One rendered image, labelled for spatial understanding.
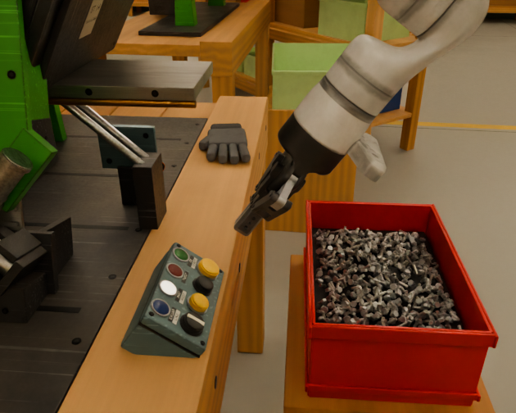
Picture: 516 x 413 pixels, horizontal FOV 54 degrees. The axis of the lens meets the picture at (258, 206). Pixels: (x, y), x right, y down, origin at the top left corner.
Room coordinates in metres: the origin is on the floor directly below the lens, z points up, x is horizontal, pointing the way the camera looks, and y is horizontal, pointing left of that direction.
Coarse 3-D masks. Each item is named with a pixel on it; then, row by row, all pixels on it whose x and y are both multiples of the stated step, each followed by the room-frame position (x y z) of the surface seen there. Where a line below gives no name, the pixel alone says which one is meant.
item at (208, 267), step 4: (204, 260) 0.55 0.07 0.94; (208, 260) 0.55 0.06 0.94; (200, 264) 0.54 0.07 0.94; (204, 264) 0.54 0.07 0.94; (208, 264) 0.54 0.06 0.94; (212, 264) 0.55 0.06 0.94; (216, 264) 0.55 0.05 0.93; (200, 268) 0.54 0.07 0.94; (204, 268) 0.53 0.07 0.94; (208, 268) 0.54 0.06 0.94; (212, 268) 0.54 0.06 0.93; (216, 268) 0.54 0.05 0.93; (204, 272) 0.53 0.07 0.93; (208, 272) 0.53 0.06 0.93; (212, 272) 0.53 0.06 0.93; (216, 272) 0.54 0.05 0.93; (208, 276) 0.53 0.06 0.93; (212, 276) 0.53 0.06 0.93
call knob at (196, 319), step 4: (188, 312) 0.45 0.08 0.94; (192, 312) 0.45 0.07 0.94; (184, 316) 0.44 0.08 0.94; (188, 316) 0.44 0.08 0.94; (192, 316) 0.44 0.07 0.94; (196, 316) 0.44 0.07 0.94; (200, 316) 0.45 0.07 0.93; (184, 320) 0.43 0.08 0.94; (188, 320) 0.43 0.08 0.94; (192, 320) 0.44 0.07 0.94; (196, 320) 0.44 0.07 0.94; (200, 320) 0.44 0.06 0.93; (184, 324) 0.43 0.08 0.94; (188, 324) 0.43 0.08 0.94; (192, 324) 0.43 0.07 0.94; (196, 324) 0.43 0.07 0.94; (200, 324) 0.44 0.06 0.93; (188, 328) 0.43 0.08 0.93; (192, 328) 0.43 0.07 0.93; (196, 328) 0.43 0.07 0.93; (200, 328) 0.43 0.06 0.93; (192, 332) 0.43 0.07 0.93; (196, 332) 0.43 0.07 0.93
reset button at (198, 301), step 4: (192, 296) 0.48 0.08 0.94; (196, 296) 0.48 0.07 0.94; (200, 296) 0.48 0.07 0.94; (204, 296) 0.48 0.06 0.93; (192, 300) 0.47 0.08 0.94; (196, 300) 0.47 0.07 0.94; (200, 300) 0.47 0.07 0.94; (204, 300) 0.48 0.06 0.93; (192, 304) 0.47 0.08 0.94; (196, 304) 0.47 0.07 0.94; (200, 304) 0.47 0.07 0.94; (204, 304) 0.47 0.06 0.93; (208, 304) 0.47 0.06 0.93; (196, 308) 0.46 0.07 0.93; (200, 308) 0.46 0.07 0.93; (204, 308) 0.47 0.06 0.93
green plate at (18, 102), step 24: (0, 0) 0.61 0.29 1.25; (0, 24) 0.60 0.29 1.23; (0, 48) 0.60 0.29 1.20; (24, 48) 0.60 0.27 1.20; (0, 72) 0.59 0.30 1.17; (24, 72) 0.59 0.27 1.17; (0, 96) 0.59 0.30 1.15; (24, 96) 0.58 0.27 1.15; (0, 120) 0.58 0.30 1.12; (24, 120) 0.58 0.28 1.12; (0, 144) 0.57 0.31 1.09
